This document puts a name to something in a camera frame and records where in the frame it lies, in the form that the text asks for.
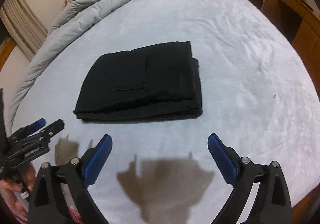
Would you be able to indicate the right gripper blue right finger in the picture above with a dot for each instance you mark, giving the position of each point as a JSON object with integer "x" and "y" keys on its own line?
{"x": 226, "y": 159}

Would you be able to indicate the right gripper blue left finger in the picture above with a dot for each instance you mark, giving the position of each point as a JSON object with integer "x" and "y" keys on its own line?
{"x": 95, "y": 158}

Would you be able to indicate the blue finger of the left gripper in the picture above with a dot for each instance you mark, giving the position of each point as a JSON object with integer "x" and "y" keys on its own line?
{"x": 35, "y": 126}
{"x": 51, "y": 130}

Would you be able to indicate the black pants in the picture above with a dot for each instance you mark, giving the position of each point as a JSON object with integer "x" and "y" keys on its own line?
{"x": 152, "y": 83}

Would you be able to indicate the person's left hand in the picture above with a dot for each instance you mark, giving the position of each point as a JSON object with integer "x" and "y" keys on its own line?
{"x": 9, "y": 186}

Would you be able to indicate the white bed sheet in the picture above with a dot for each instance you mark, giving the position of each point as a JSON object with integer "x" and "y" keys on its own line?
{"x": 257, "y": 97}

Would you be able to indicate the beige curtain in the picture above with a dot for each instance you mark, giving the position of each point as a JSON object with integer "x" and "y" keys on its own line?
{"x": 24, "y": 26}

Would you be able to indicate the grey duvet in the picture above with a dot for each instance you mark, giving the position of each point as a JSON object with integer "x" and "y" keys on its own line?
{"x": 75, "y": 19}

